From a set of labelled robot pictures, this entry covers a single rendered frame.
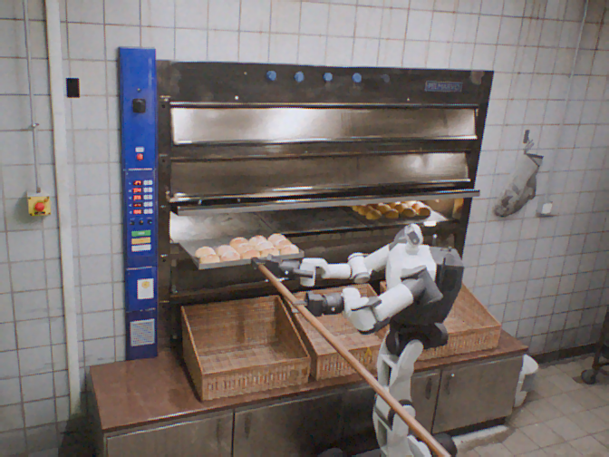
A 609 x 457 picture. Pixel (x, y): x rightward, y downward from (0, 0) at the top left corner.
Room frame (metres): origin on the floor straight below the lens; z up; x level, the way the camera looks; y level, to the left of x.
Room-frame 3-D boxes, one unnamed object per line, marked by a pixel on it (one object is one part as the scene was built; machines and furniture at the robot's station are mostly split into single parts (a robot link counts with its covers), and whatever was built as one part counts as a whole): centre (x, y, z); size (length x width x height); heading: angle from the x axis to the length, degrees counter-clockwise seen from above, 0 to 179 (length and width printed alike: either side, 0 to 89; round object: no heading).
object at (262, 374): (2.79, 0.20, 0.72); 0.56 x 0.49 x 0.28; 113
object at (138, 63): (3.69, 1.12, 1.07); 1.93 x 0.16 x 2.15; 24
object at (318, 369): (3.03, -0.34, 0.72); 0.56 x 0.49 x 0.28; 115
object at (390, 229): (3.30, -0.21, 1.16); 1.80 x 0.06 x 0.04; 114
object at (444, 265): (2.48, -0.59, 1.27); 0.34 x 0.30 x 0.36; 177
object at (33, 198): (2.62, 1.13, 1.46); 0.10 x 0.07 x 0.10; 114
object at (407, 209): (3.92, -0.57, 1.21); 0.61 x 0.48 x 0.06; 24
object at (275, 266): (2.70, 0.04, 1.19); 0.12 x 0.10 x 0.13; 81
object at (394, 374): (2.48, -0.55, 0.78); 0.18 x 0.15 x 0.47; 26
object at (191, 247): (2.94, 0.25, 1.19); 0.55 x 0.36 x 0.03; 116
